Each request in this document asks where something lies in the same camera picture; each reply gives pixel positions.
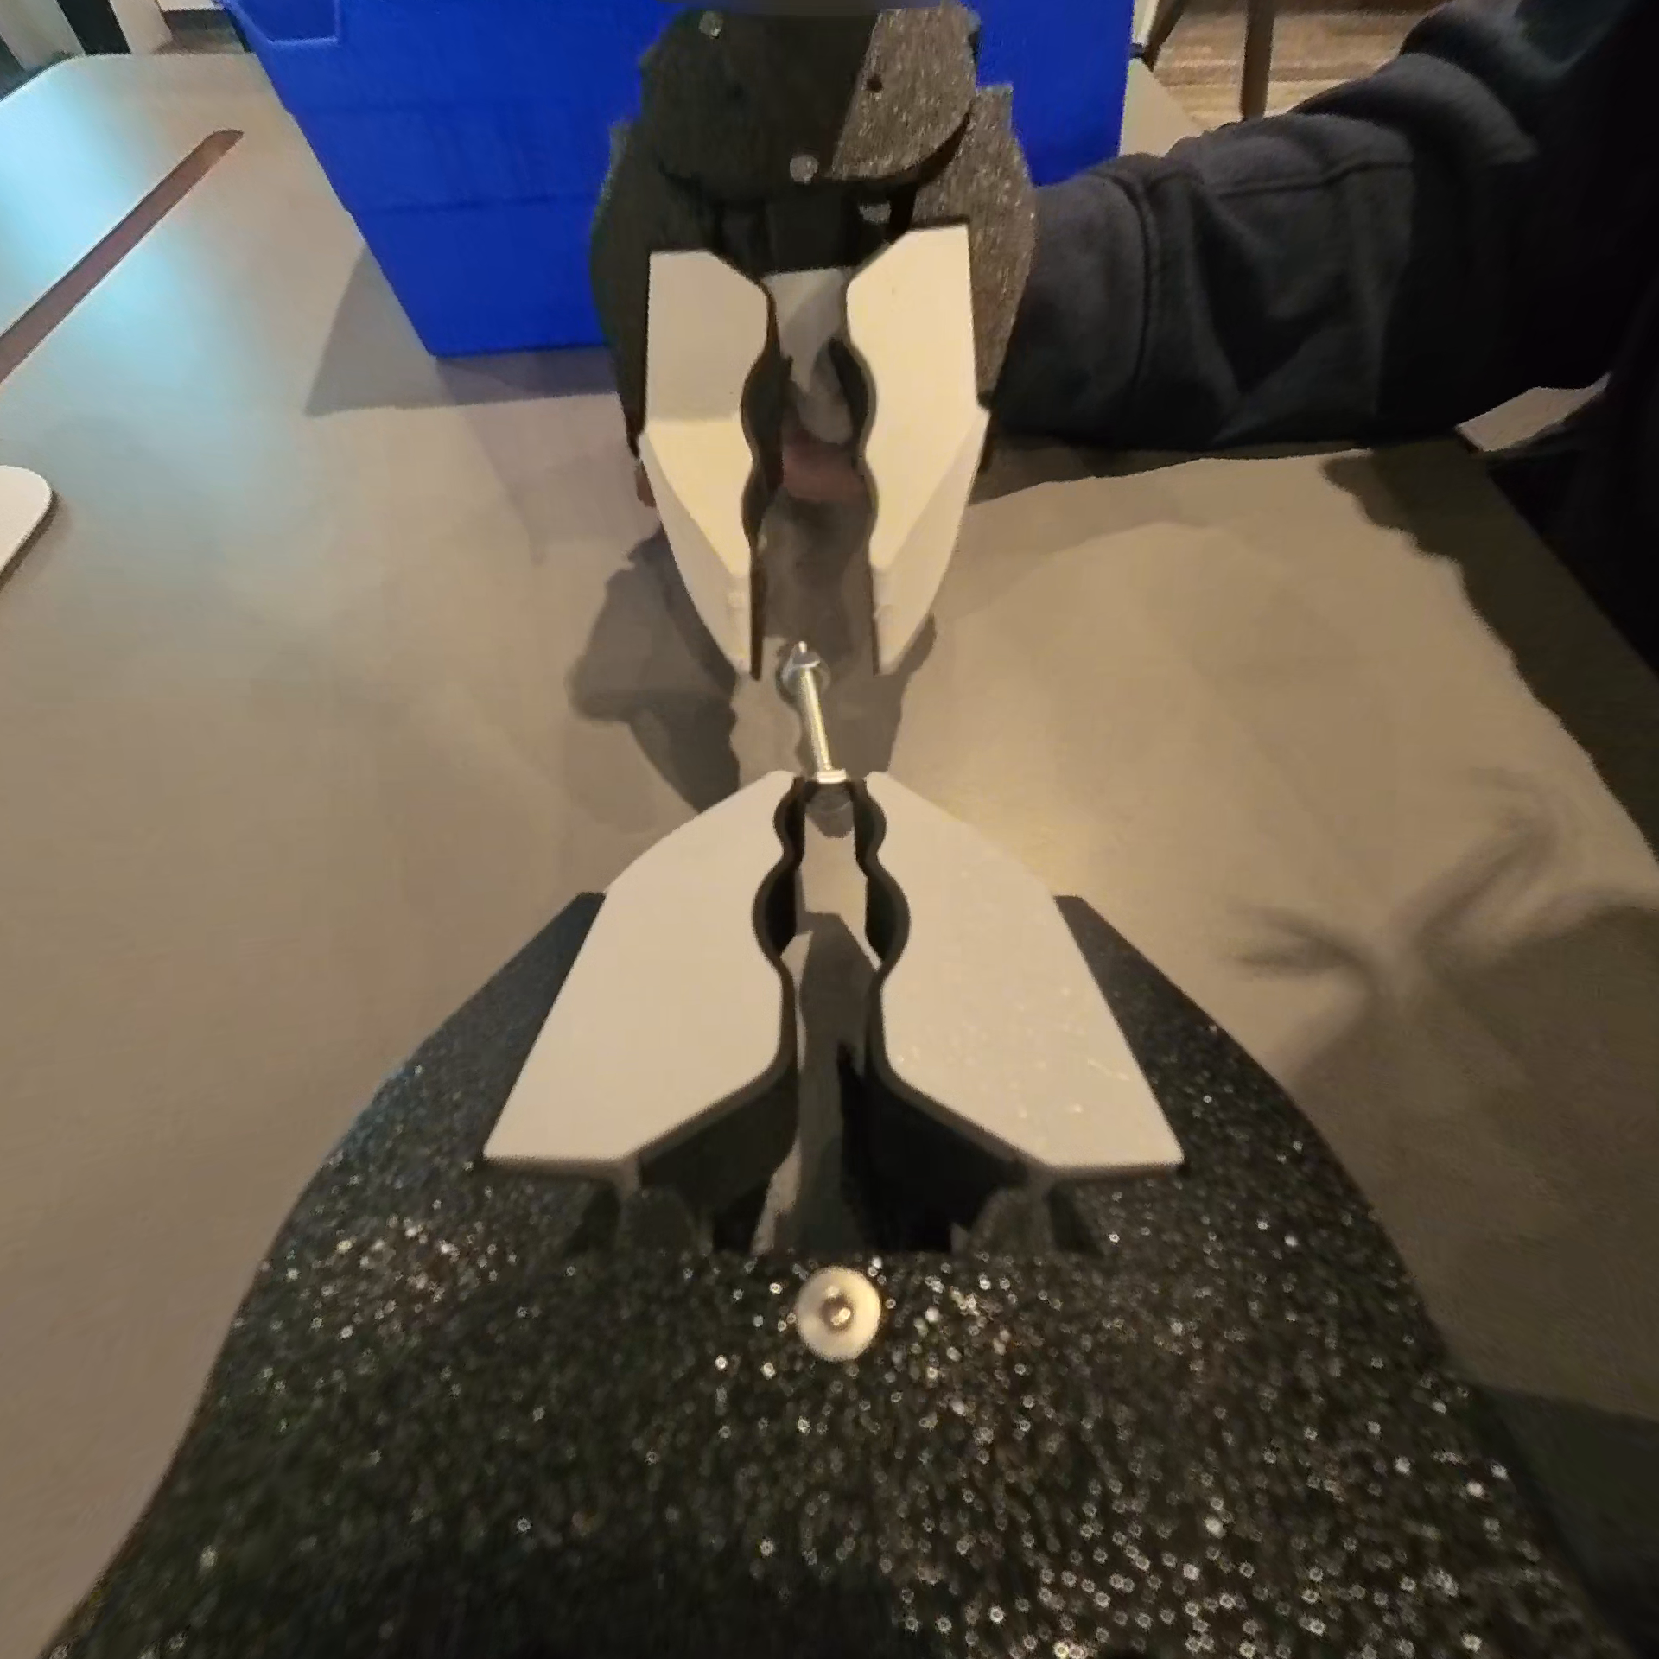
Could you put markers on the person's right forearm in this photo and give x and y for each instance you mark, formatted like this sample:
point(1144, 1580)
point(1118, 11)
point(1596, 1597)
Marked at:
point(1296, 284)

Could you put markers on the white flat base plate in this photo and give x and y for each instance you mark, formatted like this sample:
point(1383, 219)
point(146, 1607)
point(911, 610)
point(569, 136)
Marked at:
point(20, 517)

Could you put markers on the dark wooden chair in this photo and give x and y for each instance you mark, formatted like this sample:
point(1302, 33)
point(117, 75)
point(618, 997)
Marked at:
point(1254, 57)

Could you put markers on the blue plastic bin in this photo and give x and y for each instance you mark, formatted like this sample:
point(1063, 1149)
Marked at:
point(427, 156)

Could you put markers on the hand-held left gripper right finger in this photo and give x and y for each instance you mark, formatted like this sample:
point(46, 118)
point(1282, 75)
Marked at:
point(1011, 1011)

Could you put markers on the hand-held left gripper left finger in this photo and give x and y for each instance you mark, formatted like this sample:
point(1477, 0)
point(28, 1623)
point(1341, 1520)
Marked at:
point(648, 1011)

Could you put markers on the silver metal bolt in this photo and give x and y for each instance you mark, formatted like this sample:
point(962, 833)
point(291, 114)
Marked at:
point(816, 724)

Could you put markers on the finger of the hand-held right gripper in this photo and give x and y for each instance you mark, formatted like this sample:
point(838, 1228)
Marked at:
point(699, 414)
point(926, 426)

